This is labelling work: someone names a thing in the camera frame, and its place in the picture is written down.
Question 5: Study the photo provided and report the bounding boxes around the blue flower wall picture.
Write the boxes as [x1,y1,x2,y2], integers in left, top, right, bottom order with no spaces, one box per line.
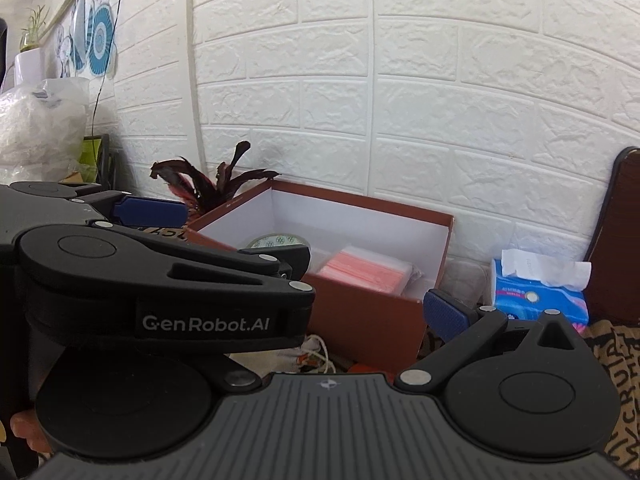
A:
[47,0,123,81]

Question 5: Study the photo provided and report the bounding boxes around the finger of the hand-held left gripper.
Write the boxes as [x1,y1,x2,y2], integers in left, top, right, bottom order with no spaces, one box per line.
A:
[74,184,190,229]
[140,238,317,306]

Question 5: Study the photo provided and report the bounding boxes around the blue tissue pack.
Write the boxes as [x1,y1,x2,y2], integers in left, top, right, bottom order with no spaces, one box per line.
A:
[491,248,592,335]

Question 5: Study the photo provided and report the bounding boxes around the dark red leafy plant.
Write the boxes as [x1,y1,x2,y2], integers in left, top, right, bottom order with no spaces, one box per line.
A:
[150,141,282,223]

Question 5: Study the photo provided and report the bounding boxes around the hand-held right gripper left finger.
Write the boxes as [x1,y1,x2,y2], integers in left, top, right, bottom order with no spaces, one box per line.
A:
[212,352,263,394]

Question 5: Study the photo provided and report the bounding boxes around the black cable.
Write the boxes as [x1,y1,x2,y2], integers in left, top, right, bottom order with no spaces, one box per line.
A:
[91,0,132,137]

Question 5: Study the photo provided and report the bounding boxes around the beige black patterned cloth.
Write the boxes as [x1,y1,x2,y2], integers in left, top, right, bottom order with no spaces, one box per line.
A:
[575,317,640,478]

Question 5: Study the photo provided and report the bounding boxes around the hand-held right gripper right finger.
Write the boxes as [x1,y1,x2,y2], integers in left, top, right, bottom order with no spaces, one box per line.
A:
[394,288,590,392]

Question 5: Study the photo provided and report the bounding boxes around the pink face mask packet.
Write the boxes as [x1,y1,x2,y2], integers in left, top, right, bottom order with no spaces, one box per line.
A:
[304,246,423,297]

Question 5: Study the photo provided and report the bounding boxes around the white pot with green plant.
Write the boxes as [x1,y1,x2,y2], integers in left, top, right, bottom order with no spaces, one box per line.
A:
[14,5,53,86]

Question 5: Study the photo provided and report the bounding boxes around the brown cardboard box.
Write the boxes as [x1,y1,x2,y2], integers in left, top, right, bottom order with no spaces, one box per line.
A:
[186,177,456,368]

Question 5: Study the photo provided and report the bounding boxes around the black metal rack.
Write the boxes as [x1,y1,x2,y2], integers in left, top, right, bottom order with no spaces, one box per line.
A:
[80,133,121,193]

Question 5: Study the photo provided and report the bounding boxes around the white cord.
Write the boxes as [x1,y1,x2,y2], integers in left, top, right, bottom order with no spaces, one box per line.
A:
[300,334,337,375]

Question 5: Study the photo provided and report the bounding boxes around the white plastic bag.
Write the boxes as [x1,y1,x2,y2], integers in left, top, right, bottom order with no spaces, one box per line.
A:
[0,77,92,181]

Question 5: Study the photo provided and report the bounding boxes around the brown wooden board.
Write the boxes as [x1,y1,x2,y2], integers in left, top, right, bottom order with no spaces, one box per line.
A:
[584,146,640,328]

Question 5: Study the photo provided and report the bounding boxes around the person's left hand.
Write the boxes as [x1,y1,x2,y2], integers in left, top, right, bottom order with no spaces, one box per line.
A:
[9,409,49,455]

